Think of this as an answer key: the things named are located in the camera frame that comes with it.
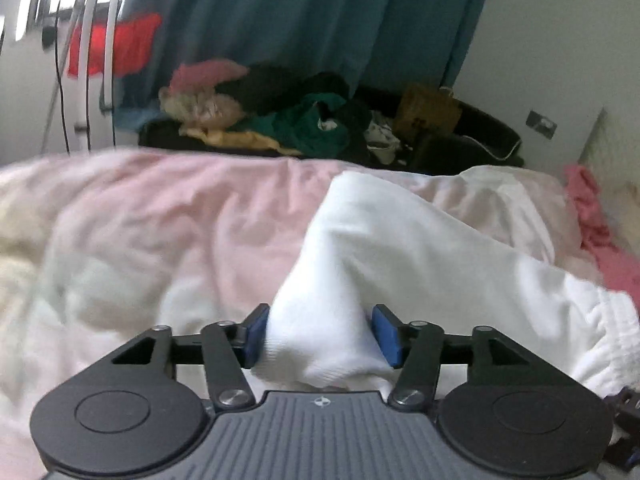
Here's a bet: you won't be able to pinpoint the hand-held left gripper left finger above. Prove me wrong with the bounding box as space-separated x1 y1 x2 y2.
100 303 271 411

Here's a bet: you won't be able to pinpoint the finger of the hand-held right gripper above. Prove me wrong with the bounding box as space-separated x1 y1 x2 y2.
602 386 640 428
606 435 640 472

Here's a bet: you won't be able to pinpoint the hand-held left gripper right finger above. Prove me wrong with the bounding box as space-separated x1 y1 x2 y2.
371 305 551 411

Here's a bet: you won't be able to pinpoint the white pants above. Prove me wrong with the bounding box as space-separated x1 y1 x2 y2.
250 170 640 396

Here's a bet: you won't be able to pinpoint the pink and white duvet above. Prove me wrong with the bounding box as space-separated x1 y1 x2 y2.
0 150 606 480

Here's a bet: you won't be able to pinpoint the pink fuzzy cloth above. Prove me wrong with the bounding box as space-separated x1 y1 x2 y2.
564 162 640 306

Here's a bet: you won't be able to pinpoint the white patterned garment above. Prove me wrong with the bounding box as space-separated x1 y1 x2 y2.
364 119 402 155

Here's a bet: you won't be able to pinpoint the green garment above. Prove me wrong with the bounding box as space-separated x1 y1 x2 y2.
235 92 371 156

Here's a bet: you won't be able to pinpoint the brown bag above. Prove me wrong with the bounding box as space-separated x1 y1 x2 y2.
392 84 463 136

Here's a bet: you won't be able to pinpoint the beige floral garment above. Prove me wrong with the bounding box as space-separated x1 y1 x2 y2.
159 85 301 156

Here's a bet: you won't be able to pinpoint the beige padded headboard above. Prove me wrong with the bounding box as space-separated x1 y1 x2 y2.
580 107 640 241

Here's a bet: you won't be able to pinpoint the black garment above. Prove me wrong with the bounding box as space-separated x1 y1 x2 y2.
215 62 351 116

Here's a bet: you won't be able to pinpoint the pink garment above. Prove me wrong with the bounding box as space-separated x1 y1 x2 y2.
169 58 248 93

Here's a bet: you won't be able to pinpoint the garment steamer stand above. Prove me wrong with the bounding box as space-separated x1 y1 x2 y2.
40 0 126 153

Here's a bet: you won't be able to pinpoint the grey wall socket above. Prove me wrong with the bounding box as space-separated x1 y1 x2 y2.
526 110 558 140

